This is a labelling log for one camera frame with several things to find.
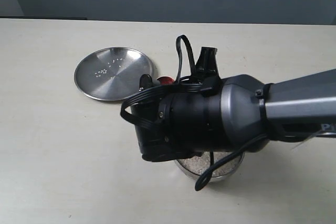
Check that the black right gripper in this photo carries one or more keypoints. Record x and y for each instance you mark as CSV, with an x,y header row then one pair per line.
x,y
155,145

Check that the dark red wooden spoon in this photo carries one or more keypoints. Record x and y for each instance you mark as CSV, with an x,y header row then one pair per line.
x,y
165,80

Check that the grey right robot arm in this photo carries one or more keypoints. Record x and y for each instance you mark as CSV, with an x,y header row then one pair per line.
x,y
215,114

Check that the steel bowl of rice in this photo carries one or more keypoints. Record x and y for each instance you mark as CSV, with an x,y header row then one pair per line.
x,y
195,166

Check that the round steel plate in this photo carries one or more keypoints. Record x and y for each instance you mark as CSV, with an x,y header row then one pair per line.
x,y
112,74

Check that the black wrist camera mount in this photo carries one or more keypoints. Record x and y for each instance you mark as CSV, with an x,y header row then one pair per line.
x,y
206,65

